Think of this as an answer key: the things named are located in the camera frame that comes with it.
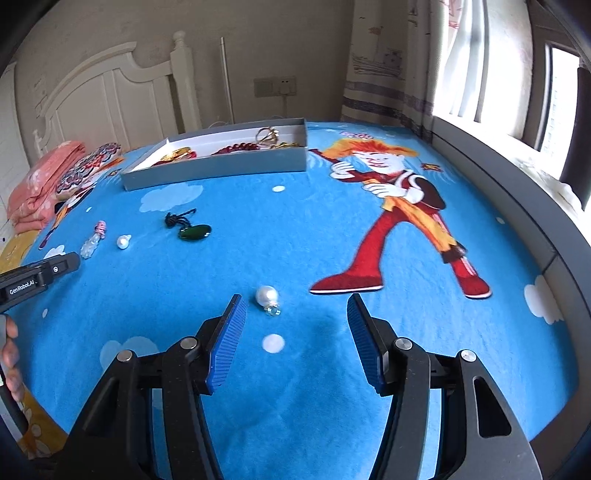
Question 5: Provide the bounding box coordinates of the white wooden headboard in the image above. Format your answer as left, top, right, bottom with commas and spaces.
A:
32, 31, 201, 160

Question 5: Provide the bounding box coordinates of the wall socket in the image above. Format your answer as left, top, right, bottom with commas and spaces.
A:
254, 76, 297, 97

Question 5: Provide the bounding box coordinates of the window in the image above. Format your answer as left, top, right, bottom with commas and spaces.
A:
434, 0, 591, 153

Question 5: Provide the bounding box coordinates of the person's left hand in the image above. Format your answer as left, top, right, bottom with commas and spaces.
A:
0, 316, 22, 403

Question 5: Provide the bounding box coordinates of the grey jewelry box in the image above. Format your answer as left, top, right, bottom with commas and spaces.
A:
121, 117, 308, 191

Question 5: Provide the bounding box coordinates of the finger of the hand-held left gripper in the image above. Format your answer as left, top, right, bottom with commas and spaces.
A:
31, 251, 82, 288

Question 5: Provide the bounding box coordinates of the blue cartoon printed bedsheet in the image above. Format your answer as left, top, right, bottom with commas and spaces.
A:
28, 121, 580, 480

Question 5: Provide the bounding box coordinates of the green pendant black cord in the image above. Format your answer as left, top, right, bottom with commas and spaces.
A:
165, 210, 213, 243

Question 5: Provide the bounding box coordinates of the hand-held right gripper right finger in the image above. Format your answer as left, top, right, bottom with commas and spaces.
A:
346, 293, 543, 480

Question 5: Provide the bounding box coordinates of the printed beige curtain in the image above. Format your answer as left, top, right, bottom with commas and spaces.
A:
341, 0, 490, 139

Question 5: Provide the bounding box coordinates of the pink folded quilt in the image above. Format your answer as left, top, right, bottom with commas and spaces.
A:
7, 141, 86, 236

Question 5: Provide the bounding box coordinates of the patterned round pillow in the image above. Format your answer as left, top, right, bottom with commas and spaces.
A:
55, 143, 123, 201

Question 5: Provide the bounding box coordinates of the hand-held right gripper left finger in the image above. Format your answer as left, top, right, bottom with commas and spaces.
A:
54, 294, 247, 480

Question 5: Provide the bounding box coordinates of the dark red bead bracelet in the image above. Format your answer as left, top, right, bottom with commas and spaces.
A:
210, 142, 259, 157

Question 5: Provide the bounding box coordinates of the pale jade pendant pink cord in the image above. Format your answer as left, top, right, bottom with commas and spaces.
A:
81, 220, 108, 259

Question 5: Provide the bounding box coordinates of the black post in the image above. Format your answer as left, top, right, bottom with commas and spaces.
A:
560, 67, 591, 208

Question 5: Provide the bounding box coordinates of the white pole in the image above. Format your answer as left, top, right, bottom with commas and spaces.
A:
219, 38, 234, 123

